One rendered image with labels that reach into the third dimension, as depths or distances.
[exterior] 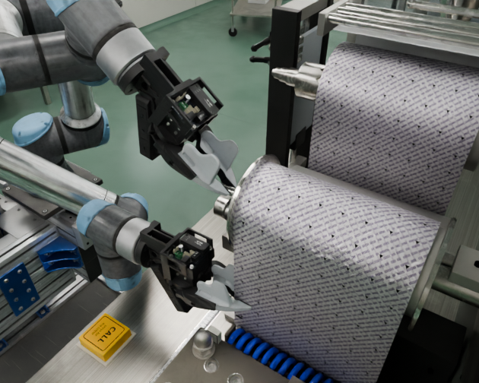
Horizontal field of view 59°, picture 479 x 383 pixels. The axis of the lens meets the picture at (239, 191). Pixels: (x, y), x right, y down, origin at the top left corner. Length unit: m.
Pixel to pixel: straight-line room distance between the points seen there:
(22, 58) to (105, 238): 0.32
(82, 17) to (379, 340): 0.56
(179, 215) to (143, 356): 1.68
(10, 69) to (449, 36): 0.62
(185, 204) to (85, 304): 0.95
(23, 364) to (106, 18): 1.43
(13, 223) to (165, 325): 0.77
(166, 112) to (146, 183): 2.22
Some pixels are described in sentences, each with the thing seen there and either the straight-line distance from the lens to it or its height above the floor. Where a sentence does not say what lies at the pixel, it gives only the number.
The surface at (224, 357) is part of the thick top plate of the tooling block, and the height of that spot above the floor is 1.03.
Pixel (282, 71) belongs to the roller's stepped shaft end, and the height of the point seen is 1.34.
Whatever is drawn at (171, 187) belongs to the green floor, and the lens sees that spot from 2.71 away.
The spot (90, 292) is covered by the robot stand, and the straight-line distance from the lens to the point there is 1.93.
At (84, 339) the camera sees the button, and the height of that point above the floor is 0.92.
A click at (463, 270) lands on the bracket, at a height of 1.29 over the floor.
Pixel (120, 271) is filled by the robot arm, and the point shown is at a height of 1.02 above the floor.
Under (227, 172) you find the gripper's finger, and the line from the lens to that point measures 0.62.
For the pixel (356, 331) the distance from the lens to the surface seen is 0.60.
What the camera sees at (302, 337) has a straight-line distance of 0.66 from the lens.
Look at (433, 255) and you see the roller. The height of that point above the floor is 1.30.
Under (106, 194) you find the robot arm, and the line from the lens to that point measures 0.94.
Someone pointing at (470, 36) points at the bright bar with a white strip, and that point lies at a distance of 0.68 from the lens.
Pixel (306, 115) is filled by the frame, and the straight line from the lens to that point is 0.96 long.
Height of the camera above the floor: 1.65
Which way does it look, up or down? 38 degrees down
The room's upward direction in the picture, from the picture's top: straight up
